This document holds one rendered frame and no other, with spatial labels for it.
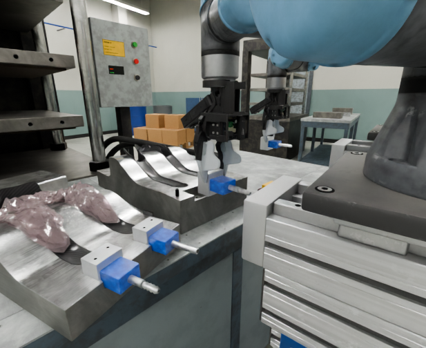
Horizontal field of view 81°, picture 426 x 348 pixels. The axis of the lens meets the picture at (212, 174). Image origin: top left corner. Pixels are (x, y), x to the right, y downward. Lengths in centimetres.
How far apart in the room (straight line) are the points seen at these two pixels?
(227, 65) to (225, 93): 5
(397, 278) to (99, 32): 140
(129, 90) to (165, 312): 112
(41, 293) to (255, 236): 31
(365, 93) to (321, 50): 678
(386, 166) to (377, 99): 667
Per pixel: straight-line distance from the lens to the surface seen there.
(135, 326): 65
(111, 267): 44
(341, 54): 19
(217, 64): 50
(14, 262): 52
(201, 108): 54
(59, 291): 45
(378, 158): 29
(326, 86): 706
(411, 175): 27
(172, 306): 70
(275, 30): 20
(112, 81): 143
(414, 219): 23
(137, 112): 788
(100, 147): 127
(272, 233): 32
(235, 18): 40
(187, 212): 61
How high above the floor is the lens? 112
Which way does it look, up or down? 17 degrees down
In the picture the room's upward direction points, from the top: straight up
